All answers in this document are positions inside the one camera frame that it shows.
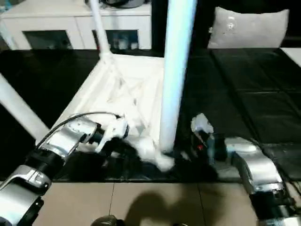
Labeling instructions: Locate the white plastic table top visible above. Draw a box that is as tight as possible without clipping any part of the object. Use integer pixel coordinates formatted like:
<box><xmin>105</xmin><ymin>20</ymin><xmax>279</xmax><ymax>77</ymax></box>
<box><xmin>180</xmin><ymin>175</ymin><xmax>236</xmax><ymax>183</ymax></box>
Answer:
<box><xmin>35</xmin><ymin>55</ymin><xmax>176</xmax><ymax>173</ymax></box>

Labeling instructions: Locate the white flat board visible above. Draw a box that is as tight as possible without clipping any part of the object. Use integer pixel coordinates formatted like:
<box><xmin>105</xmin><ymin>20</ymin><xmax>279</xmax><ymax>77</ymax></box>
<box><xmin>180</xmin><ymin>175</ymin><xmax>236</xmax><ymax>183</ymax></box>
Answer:
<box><xmin>281</xmin><ymin>48</ymin><xmax>301</xmax><ymax>65</ymax></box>

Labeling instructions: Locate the dark round device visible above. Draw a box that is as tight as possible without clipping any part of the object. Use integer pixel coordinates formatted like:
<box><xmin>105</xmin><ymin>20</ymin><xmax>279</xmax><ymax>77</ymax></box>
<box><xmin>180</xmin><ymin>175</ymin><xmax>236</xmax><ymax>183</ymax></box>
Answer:
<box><xmin>103</xmin><ymin>0</ymin><xmax>145</xmax><ymax>9</ymax></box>

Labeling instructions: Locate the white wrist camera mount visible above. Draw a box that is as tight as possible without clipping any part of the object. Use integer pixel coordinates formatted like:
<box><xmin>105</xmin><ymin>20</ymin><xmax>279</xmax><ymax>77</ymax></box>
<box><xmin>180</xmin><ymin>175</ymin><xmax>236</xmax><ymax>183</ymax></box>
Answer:
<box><xmin>95</xmin><ymin>116</ymin><xmax>129</xmax><ymax>153</ymax></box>
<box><xmin>190</xmin><ymin>113</ymin><xmax>216</xmax><ymax>163</ymax></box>

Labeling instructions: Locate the white glass-door cabinet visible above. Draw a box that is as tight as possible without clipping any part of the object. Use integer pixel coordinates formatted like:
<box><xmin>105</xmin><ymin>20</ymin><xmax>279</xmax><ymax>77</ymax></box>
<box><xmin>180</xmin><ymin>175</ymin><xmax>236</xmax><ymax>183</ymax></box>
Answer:
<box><xmin>0</xmin><ymin>0</ymin><xmax>152</xmax><ymax>50</ymax></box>

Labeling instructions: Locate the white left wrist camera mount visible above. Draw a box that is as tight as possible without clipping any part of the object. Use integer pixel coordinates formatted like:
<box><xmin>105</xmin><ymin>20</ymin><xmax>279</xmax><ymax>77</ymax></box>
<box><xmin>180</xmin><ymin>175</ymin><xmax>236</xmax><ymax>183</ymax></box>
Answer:
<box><xmin>95</xmin><ymin>116</ymin><xmax>129</xmax><ymax>153</ymax></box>

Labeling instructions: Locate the black work mat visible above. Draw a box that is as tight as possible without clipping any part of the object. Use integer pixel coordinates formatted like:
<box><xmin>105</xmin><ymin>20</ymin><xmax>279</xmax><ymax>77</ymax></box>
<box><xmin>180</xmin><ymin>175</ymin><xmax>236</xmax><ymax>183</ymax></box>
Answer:
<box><xmin>0</xmin><ymin>48</ymin><xmax>301</xmax><ymax>183</ymax></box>

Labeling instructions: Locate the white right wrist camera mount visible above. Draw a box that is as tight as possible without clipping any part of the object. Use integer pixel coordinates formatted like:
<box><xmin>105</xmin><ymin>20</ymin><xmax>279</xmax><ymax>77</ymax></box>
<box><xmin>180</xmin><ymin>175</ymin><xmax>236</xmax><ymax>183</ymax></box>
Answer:
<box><xmin>190</xmin><ymin>113</ymin><xmax>216</xmax><ymax>163</ymax></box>

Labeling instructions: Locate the black box with gold label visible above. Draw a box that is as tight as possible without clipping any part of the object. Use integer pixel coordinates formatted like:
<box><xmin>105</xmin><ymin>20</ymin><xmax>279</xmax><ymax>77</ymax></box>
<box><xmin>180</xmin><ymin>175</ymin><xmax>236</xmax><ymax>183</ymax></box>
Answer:
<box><xmin>150</xmin><ymin>0</ymin><xmax>218</xmax><ymax>58</ymax></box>

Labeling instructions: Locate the dark robot left foot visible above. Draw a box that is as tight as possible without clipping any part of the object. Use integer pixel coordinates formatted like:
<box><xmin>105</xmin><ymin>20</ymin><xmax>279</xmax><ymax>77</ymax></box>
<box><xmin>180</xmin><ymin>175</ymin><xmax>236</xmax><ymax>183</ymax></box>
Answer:
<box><xmin>93</xmin><ymin>215</ymin><xmax>125</xmax><ymax>226</ymax></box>

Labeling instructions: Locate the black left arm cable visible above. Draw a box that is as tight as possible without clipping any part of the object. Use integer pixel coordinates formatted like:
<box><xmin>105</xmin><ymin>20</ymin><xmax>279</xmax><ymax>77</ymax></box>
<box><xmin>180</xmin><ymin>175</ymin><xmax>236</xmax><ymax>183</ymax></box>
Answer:
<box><xmin>35</xmin><ymin>112</ymin><xmax>120</xmax><ymax>148</ymax></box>

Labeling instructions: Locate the grey cushion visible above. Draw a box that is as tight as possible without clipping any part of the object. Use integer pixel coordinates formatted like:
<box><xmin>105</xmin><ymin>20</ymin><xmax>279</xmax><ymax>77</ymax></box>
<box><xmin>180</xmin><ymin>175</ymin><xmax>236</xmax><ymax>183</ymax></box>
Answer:
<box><xmin>206</xmin><ymin>6</ymin><xmax>290</xmax><ymax>49</ymax></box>

